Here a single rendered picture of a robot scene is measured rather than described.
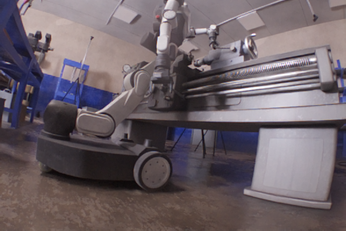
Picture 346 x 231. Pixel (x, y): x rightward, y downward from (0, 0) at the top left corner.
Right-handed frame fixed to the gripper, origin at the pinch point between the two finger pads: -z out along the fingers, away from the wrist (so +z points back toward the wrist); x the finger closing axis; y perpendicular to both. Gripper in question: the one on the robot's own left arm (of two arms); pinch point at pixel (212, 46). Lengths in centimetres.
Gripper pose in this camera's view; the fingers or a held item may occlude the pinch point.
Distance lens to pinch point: 179.4
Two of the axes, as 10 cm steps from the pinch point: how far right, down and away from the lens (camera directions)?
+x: 1.3, -1.8, -9.8
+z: 1.4, -9.7, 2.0
